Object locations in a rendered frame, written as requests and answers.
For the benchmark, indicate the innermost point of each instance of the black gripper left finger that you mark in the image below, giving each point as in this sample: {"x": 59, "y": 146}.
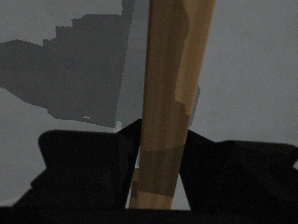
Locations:
{"x": 117, "y": 150}

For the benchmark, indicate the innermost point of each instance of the brown wooden post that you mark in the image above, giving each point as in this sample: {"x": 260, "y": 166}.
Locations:
{"x": 133, "y": 196}

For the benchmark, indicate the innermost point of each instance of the brown wooden rail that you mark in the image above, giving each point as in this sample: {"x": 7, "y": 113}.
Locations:
{"x": 176, "y": 41}

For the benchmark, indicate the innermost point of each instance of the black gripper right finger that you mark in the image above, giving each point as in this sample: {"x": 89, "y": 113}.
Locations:
{"x": 206, "y": 164}

